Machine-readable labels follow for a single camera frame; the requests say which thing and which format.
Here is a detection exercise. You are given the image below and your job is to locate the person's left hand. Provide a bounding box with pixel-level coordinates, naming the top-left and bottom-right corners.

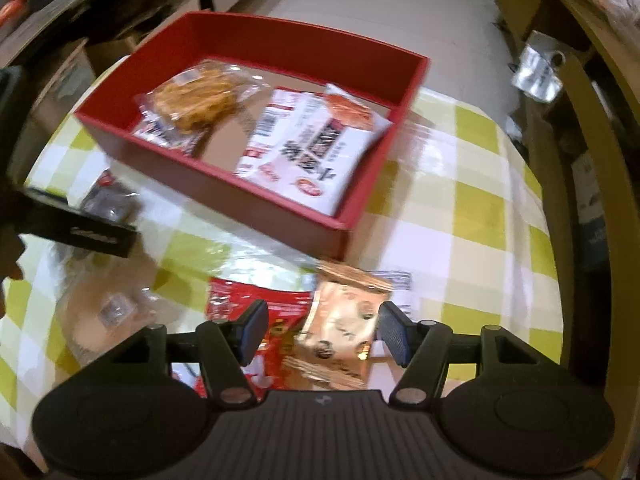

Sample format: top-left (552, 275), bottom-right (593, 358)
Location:
top-left (0, 232), bottom-right (24, 321)

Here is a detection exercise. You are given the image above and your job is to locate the pale floss cake packet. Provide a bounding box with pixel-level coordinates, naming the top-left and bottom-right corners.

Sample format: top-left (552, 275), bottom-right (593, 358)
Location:
top-left (50, 254), bottom-right (167, 367)

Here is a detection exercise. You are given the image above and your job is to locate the red cardboard box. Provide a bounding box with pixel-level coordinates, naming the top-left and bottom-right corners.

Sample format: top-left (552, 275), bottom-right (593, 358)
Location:
top-left (74, 11), bottom-right (432, 261)

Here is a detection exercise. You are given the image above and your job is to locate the silver foil bag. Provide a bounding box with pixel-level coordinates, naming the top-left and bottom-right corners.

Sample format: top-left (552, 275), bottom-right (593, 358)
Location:
top-left (511, 31), bottom-right (569, 104)

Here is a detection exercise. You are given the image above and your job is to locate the orange gold snack packet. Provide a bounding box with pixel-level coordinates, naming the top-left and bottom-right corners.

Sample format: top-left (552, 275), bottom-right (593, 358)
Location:
top-left (291, 259), bottom-right (397, 392)

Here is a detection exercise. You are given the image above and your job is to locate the dark jerky clear packet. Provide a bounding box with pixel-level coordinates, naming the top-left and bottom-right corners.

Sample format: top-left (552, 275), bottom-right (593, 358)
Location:
top-left (79, 170), bottom-right (147, 228)

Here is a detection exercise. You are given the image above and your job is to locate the long white red-label packet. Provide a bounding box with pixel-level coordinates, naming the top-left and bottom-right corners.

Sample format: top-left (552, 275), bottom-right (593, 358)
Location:
top-left (234, 87), bottom-right (326, 186)

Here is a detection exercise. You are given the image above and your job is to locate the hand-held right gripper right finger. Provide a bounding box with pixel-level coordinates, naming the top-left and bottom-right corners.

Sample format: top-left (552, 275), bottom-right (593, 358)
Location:
top-left (378, 301), bottom-right (551, 407)

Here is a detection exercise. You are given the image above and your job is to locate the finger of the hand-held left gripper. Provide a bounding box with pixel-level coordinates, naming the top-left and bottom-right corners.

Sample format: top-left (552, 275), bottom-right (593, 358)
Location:
top-left (20, 187), bottom-right (138, 259)

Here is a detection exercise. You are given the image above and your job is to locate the fried twist snack packet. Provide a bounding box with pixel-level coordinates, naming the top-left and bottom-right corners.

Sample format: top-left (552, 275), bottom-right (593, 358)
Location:
top-left (132, 59), bottom-right (272, 148)

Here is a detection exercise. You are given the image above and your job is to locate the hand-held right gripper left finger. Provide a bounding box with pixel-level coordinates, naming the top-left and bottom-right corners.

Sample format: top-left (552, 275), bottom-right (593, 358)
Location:
top-left (102, 300), bottom-right (271, 408)

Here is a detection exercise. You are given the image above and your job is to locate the large white crisp packet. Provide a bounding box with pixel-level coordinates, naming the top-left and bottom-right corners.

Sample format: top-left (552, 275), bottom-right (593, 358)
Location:
top-left (270, 82), bottom-right (395, 217)

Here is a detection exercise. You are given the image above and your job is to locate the red snack packet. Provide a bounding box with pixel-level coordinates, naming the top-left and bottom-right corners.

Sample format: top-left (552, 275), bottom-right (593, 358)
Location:
top-left (192, 276), bottom-right (322, 402)

